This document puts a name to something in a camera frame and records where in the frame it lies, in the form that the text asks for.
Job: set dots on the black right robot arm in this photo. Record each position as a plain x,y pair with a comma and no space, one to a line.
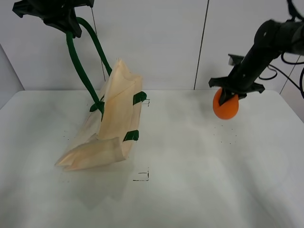
271,40

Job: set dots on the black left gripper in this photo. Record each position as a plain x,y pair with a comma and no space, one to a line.
59,14

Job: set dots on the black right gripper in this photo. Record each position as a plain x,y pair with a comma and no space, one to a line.
240,81

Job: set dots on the white linen bag green handles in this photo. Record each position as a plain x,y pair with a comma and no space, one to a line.
108,133

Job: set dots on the orange fruit with stem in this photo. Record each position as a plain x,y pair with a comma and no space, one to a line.
227,110

